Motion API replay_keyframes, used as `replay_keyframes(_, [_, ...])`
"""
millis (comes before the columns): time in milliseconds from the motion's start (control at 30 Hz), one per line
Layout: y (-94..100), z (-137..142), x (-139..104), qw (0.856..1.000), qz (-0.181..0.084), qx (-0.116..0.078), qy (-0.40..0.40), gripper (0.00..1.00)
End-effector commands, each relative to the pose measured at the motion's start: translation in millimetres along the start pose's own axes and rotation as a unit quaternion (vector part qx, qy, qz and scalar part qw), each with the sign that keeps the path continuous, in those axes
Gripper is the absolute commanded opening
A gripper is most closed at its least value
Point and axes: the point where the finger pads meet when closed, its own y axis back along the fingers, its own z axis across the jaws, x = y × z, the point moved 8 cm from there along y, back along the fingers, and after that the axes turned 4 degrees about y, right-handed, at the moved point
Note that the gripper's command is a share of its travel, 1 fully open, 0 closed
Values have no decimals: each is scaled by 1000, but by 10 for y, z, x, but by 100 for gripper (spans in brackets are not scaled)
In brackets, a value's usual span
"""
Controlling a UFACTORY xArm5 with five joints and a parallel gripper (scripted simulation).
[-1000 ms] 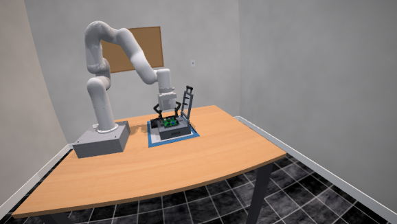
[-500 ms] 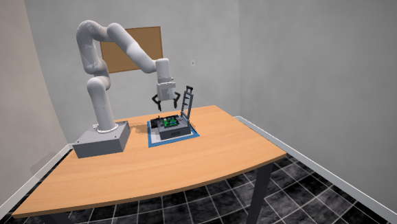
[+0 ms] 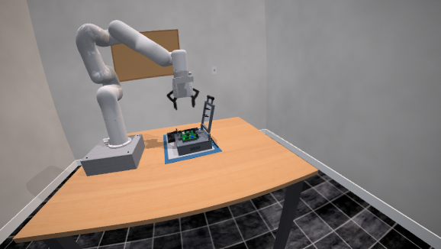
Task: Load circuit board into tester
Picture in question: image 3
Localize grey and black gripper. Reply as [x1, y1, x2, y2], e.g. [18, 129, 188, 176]
[166, 79, 199, 110]

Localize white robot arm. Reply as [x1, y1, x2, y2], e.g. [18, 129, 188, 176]
[76, 20, 194, 149]

